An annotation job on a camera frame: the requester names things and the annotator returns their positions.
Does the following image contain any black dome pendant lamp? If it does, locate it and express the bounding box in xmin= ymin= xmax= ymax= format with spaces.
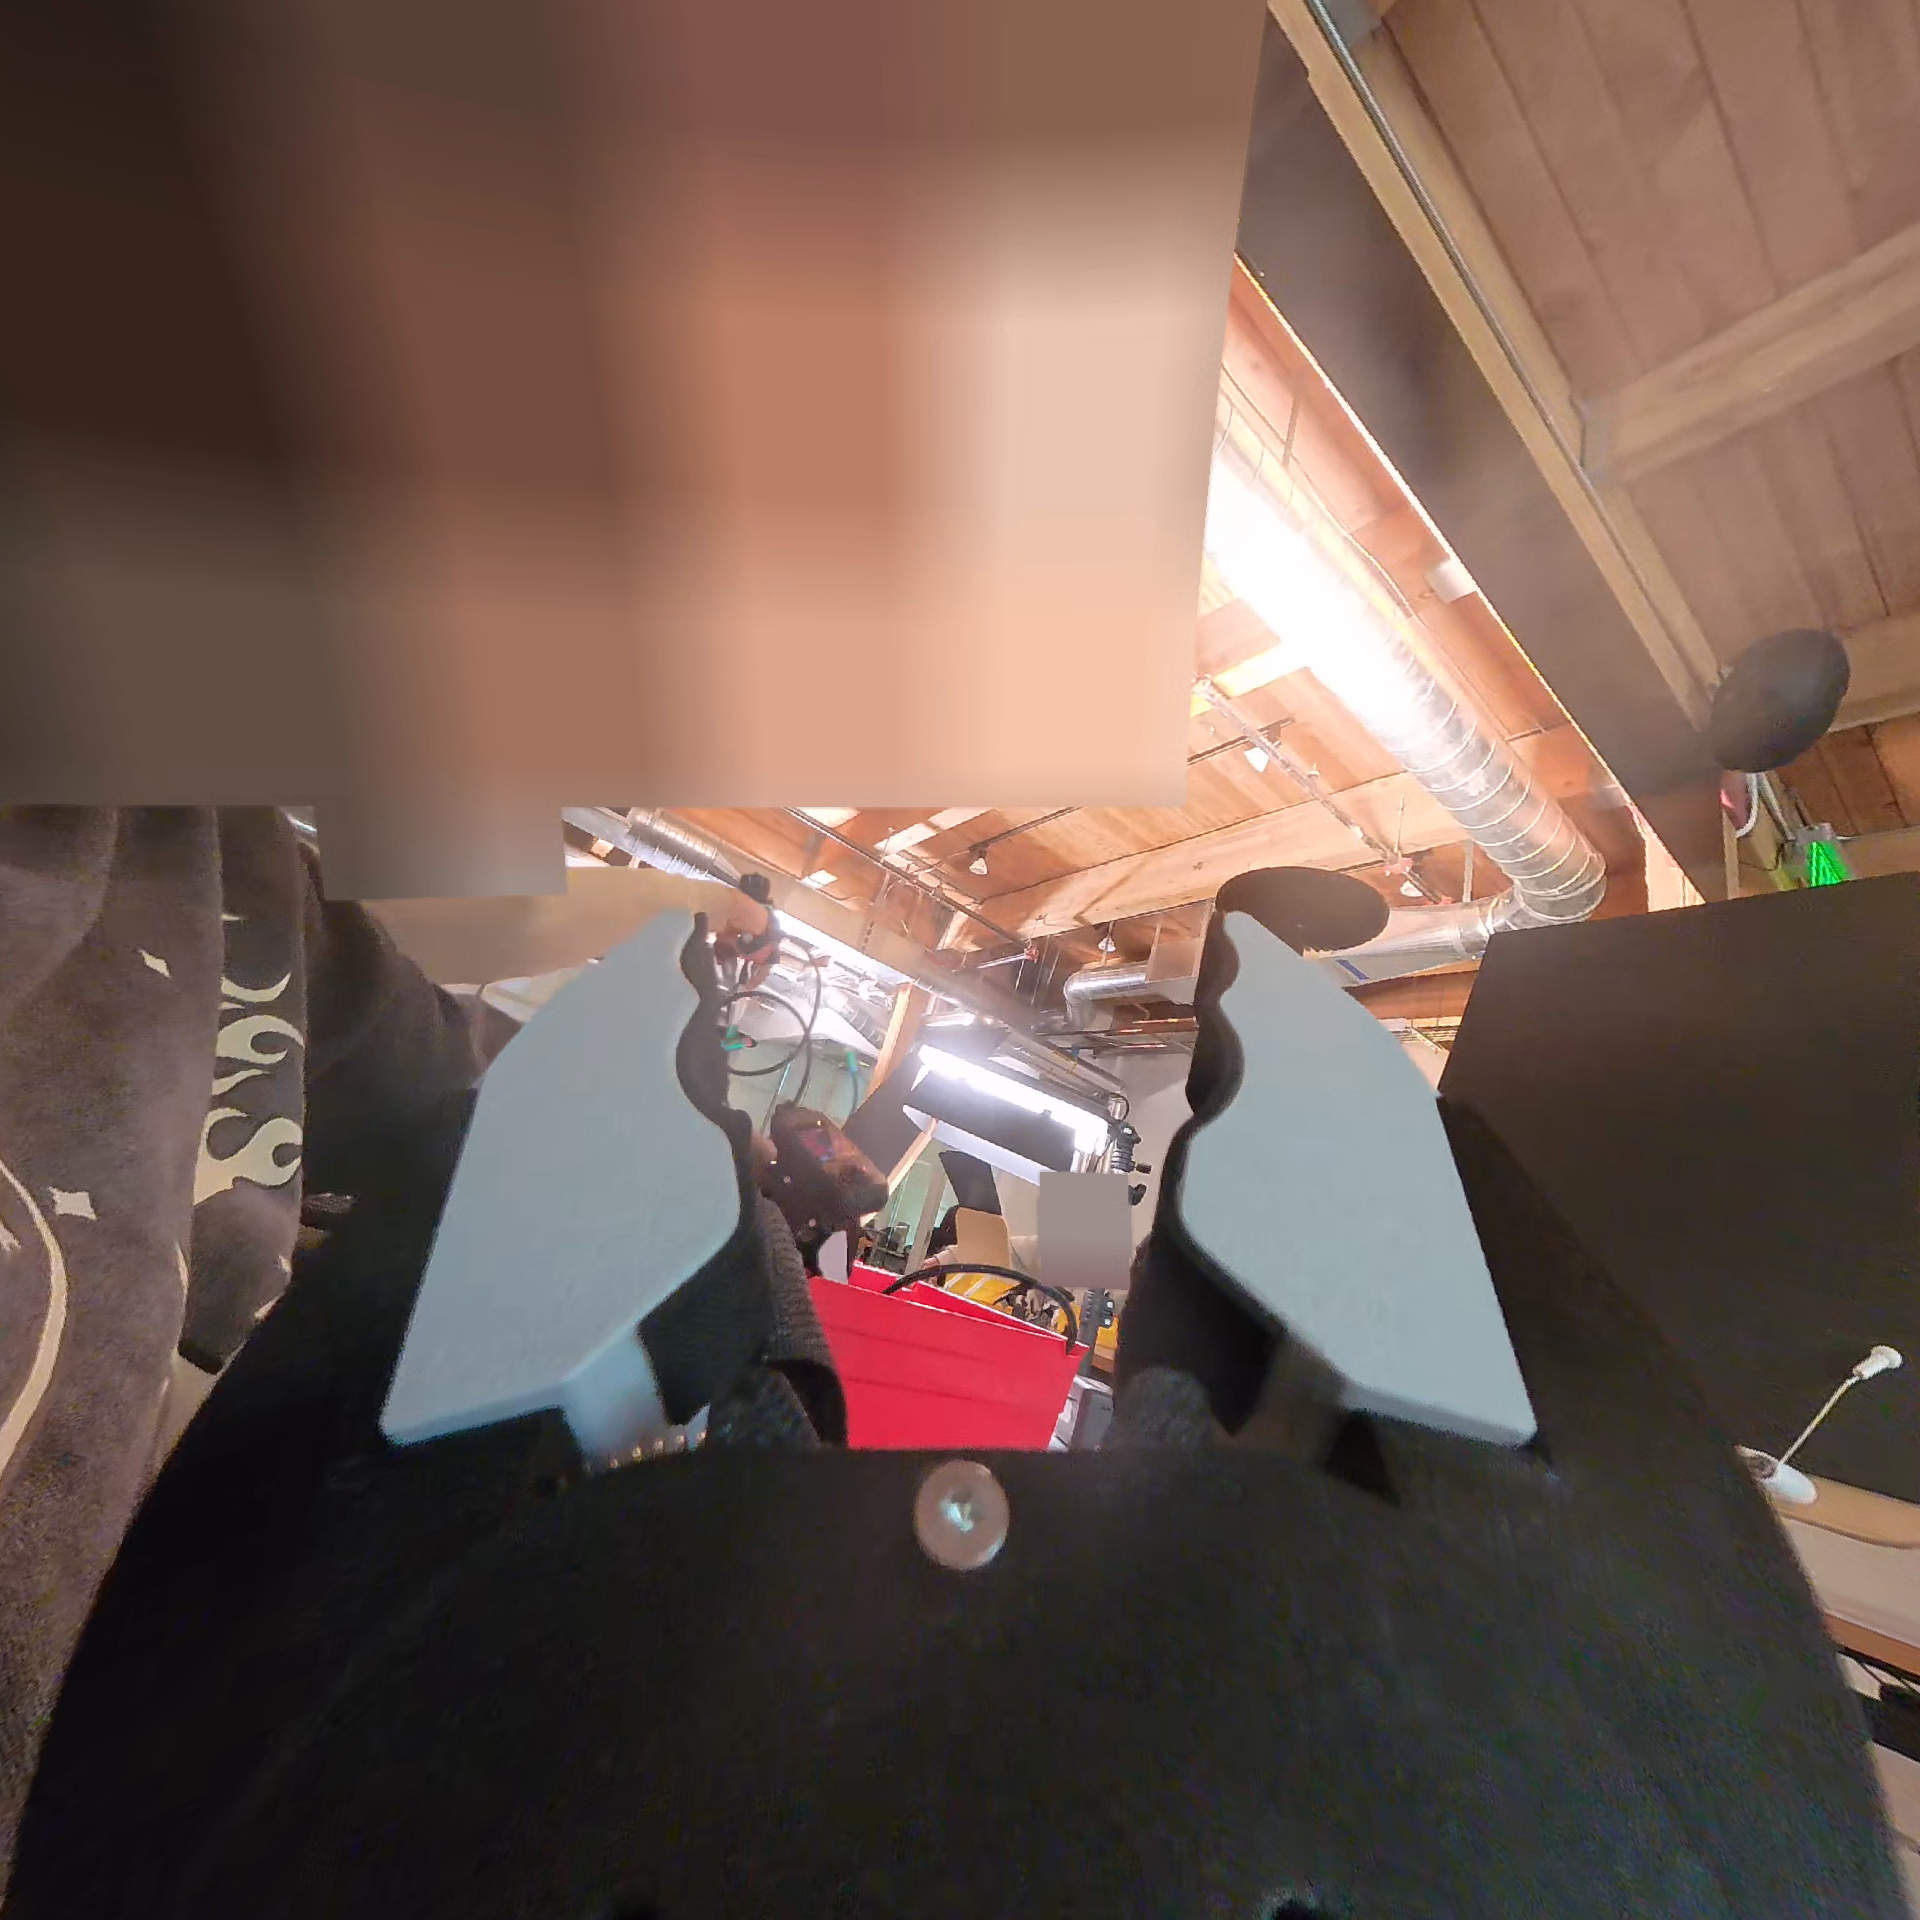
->
xmin=1710 ymin=627 xmax=1853 ymax=776
xmin=1212 ymin=864 xmax=1392 ymax=957

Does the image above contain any dark patterned clothing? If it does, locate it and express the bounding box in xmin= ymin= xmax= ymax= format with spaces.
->
xmin=0 ymin=808 xmax=324 ymax=1788

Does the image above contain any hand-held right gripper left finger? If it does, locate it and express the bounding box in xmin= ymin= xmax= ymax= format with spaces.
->
xmin=380 ymin=903 xmax=748 ymax=1469

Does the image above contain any studio light panel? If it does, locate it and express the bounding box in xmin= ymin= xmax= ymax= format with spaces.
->
xmin=847 ymin=1040 xmax=1113 ymax=1202

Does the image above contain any silver spiral air duct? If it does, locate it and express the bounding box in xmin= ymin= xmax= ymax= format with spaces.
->
xmin=1371 ymin=660 xmax=1608 ymax=963

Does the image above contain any person's left forearm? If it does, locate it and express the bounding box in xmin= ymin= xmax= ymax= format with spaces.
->
xmin=296 ymin=893 xmax=505 ymax=1277

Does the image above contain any person's left hand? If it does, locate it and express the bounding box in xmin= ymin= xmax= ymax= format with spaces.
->
xmin=761 ymin=1100 xmax=893 ymax=1255

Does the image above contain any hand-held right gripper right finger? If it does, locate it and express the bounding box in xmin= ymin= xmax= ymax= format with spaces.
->
xmin=1161 ymin=909 xmax=1542 ymax=1453

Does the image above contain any red plastic bin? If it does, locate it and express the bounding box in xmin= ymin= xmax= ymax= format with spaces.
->
xmin=803 ymin=1260 xmax=1087 ymax=1453

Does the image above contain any white cord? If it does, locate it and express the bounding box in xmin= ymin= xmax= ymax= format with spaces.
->
xmin=1744 ymin=1344 xmax=1911 ymax=1504

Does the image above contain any black panel with wooden rim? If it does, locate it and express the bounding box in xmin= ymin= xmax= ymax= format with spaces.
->
xmin=1437 ymin=867 xmax=1920 ymax=1666

